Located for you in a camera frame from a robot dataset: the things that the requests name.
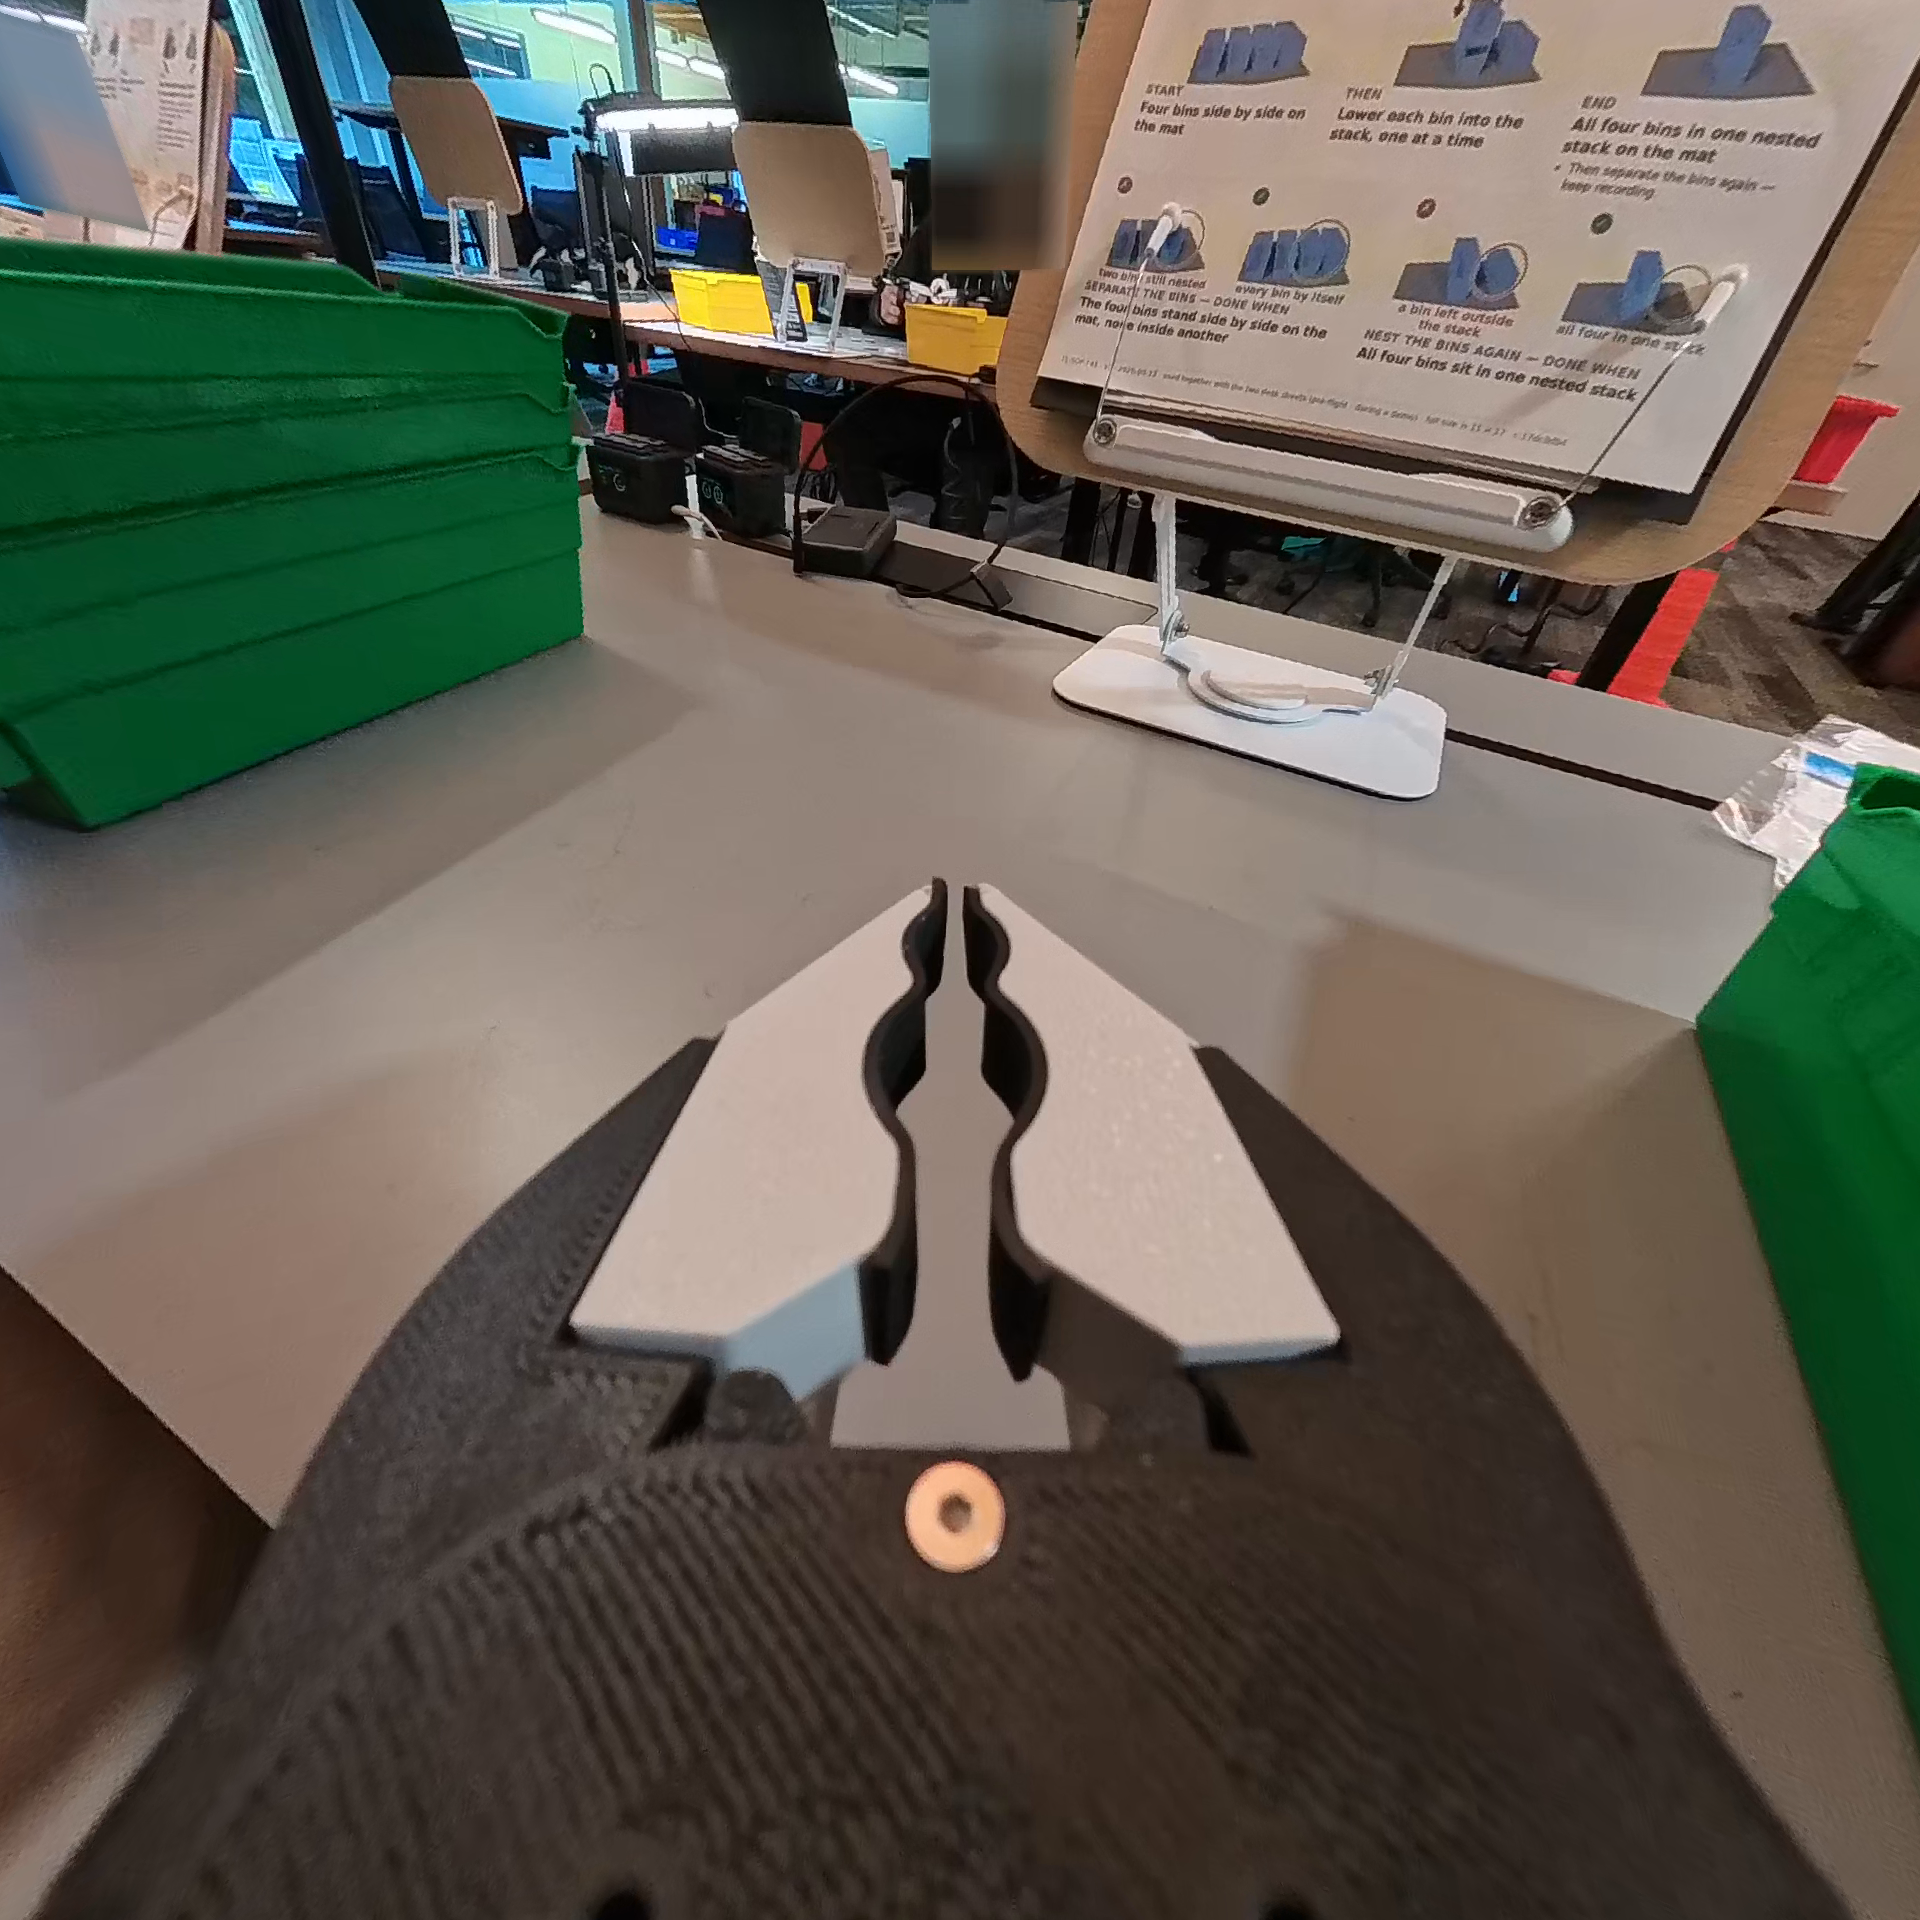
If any brown cardboard panel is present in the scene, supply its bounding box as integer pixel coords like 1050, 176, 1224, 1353
83, 0, 241, 253

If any instruction sheet on white stand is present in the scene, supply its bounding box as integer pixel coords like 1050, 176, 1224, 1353
996, 0, 1920, 800

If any grey desk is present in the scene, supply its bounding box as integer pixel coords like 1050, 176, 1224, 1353
0, 510, 1920, 1920

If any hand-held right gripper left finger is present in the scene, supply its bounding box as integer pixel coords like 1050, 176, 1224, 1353
567, 880, 955, 1409

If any red ribbed basket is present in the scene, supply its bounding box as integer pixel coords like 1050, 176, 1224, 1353
1789, 392, 1900, 490

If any white blue paper sheet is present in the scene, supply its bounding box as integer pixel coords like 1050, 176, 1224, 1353
1710, 715, 1920, 889

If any black power adapter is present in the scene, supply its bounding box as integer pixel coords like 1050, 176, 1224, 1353
799, 505, 902, 579

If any wooden document stand acrylic base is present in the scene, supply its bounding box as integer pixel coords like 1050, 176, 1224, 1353
386, 72, 528, 284
696, 0, 902, 350

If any black battery charging case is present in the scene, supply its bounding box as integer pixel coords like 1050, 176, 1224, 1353
692, 438, 793, 541
585, 425, 696, 528

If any yellow plastic bin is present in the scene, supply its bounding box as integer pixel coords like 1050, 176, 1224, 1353
666, 265, 812, 336
904, 300, 1010, 378

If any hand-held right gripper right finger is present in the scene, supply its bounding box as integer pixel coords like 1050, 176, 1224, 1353
961, 881, 1344, 1390

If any green plastic bin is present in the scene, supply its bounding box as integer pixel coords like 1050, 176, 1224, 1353
0, 449, 590, 830
0, 374, 585, 521
0, 236, 577, 392
1694, 762, 1920, 1734

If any printed instruction sheet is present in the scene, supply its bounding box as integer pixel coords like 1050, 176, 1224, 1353
1050, 0, 1848, 497

